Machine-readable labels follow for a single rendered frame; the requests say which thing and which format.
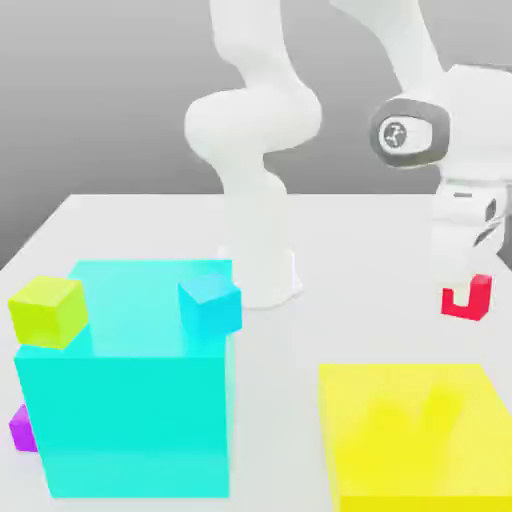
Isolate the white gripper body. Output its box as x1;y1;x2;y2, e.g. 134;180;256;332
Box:
430;184;486;263

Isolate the small red cube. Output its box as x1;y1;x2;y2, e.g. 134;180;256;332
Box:
440;273;494;322

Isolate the small blue cube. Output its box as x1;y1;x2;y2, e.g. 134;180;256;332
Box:
177;272;244;342

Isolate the small lime cube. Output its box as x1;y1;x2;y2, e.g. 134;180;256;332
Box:
7;275;90;352

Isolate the small purple cube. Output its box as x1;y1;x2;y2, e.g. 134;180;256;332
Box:
8;403;40;454

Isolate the large yellow box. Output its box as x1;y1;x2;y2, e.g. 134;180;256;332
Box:
317;362;512;512

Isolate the large cyan box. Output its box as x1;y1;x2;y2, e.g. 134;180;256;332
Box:
13;259;238;500

